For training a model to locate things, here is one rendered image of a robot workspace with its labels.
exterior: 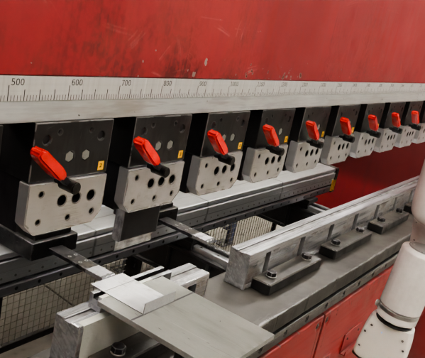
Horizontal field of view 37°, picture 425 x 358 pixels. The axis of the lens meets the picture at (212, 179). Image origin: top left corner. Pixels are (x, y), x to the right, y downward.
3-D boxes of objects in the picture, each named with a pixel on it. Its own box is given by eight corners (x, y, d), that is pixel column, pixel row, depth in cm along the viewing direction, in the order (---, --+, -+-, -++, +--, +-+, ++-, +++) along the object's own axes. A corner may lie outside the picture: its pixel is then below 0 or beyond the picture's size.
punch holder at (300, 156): (290, 174, 153) (306, 107, 148) (261, 163, 157) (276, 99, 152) (317, 167, 165) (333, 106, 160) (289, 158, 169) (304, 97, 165)
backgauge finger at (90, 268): (84, 293, 115) (88, 268, 114) (-5, 241, 128) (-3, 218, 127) (128, 277, 125) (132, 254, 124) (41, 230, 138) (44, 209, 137)
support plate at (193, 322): (217, 377, 98) (218, 371, 97) (96, 305, 111) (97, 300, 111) (273, 339, 112) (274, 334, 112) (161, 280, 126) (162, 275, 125)
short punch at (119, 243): (117, 253, 112) (126, 203, 110) (109, 248, 113) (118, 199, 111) (153, 241, 120) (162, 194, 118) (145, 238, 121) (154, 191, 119)
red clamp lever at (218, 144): (221, 131, 113) (236, 160, 121) (203, 124, 115) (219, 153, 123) (216, 138, 112) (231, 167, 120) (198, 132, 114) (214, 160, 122)
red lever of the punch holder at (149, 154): (149, 138, 97) (172, 171, 104) (129, 130, 99) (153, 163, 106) (142, 147, 96) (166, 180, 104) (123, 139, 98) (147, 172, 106)
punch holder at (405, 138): (398, 148, 218) (411, 101, 213) (374, 140, 222) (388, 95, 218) (411, 145, 230) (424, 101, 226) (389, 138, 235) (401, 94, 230)
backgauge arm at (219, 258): (231, 307, 175) (242, 262, 171) (72, 225, 207) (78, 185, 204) (246, 300, 181) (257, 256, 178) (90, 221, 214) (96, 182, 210)
